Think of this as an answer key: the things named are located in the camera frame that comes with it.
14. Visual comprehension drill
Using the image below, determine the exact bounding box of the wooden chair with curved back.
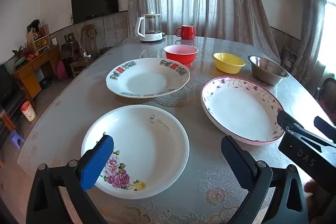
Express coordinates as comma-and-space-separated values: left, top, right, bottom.
70, 25, 98, 77

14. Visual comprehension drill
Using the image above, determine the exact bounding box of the stainless steel bowl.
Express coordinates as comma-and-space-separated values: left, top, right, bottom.
247, 55, 290, 86

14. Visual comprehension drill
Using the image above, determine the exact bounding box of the black flat television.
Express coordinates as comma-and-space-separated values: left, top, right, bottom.
71, 0, 119, 24

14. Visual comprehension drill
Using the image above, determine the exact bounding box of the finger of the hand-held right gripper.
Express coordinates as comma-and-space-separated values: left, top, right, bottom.
314, 116, 336, 142
277, 110, 336, 148

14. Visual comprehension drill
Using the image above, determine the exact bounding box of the narrow grey window curtain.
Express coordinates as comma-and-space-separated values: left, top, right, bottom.
290, 0, 328, 85

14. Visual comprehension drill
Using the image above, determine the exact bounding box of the person's right hand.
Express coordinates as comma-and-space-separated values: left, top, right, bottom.
304, 179, 326, 198

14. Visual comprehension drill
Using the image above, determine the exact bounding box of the black sofa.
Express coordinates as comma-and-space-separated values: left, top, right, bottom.
0, 64, 25, 122

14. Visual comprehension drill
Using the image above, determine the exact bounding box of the green potted plant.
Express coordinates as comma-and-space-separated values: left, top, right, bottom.
12, 42, 34, 67

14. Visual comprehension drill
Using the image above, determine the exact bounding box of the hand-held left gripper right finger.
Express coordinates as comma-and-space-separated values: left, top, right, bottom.
220, 135, 309, 224

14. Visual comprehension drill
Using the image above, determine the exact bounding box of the white glass electric kettle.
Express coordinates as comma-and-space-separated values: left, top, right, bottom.
135, 12, 164, 42

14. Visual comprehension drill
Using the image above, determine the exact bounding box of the wooden display shelf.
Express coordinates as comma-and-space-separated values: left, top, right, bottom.
26, 19, 51, 52

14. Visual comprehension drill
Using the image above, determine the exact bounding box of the red plastic bowl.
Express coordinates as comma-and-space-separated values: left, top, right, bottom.
163, 45, 199, 67

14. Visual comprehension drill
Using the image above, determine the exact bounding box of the white plate with rose print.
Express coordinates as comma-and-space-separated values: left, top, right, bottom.
81, 105, 190, 200

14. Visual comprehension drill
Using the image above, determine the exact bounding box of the purple plastic stool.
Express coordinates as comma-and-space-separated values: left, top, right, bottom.
10, 130, 25, 149

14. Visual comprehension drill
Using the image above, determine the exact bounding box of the brown speaker box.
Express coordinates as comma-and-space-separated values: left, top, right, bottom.
61, 42, 79, 58

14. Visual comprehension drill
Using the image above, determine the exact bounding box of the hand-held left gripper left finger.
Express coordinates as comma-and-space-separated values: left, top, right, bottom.
26, 132, 114, 224

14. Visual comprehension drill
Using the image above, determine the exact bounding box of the white plate with floral rim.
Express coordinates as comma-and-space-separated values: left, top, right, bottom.
201, 76, 286, 146

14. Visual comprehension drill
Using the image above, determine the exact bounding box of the red mug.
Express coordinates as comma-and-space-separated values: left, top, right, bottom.
175, 25, 195, 40

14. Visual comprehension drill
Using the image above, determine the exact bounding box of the small waste bin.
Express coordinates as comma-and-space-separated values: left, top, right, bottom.
20, 101, 36, 122

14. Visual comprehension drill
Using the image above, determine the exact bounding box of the pink plastic object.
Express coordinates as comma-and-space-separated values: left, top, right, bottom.
56, 60, 67, 81

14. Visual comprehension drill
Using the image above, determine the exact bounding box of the yellow wooden desk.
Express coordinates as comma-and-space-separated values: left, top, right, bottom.
13, 44, 61, 106

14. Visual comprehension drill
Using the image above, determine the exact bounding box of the white plate with red characters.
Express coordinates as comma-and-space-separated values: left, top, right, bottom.
106, 58, 191, 98

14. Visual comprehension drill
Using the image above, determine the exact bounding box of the yellow plastic bowl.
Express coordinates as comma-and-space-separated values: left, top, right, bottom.
213, 52, 246, 74

